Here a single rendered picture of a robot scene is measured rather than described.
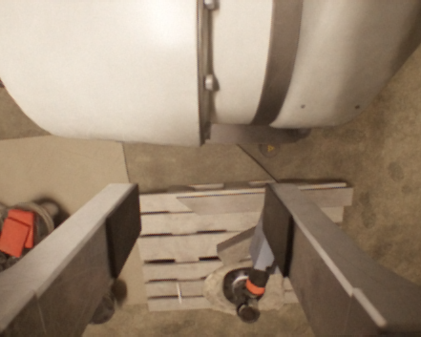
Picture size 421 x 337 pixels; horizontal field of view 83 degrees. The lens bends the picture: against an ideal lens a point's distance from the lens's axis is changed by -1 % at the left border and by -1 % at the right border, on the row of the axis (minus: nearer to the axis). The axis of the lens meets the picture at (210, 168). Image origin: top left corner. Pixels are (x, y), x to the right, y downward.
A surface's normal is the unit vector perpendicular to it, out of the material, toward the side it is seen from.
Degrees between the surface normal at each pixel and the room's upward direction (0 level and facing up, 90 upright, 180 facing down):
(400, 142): 0
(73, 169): 0
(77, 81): 28
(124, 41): 17
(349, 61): 48
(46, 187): 0
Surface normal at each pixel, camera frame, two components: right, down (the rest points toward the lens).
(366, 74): 0.00, 0.90
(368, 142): 0.01, 0.26
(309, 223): 0.00, -0.97
